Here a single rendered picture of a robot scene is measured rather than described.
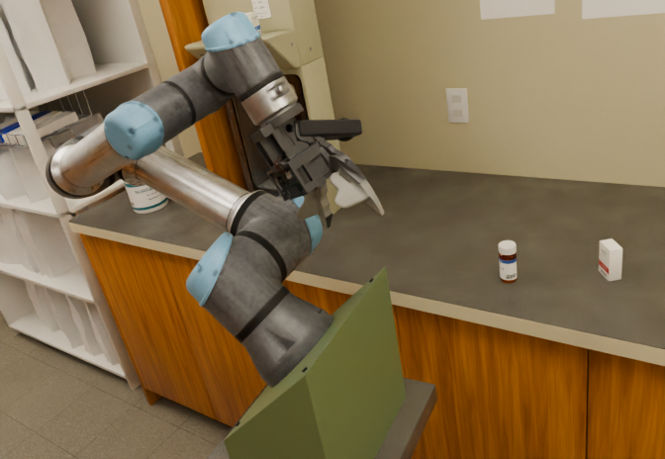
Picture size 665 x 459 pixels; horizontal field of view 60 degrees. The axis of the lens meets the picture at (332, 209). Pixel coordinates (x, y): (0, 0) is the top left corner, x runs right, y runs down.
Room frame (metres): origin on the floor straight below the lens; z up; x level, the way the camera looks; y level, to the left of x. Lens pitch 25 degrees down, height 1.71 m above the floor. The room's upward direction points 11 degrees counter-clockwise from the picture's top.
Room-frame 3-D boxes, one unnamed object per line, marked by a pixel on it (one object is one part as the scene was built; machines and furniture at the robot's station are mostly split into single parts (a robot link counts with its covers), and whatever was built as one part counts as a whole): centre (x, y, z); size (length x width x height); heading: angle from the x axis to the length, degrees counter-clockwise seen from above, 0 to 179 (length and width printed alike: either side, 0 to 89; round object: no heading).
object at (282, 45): (1.67, 0.17, 1.46); 0.32 x 0.11 x 0.10; 52
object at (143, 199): (2.00, 0.66, 1.02); 0.13 x 0.13 x 0.15
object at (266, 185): (1.71, 0.14, 1.19); 0.30 x 0.01 x 0.40; 51
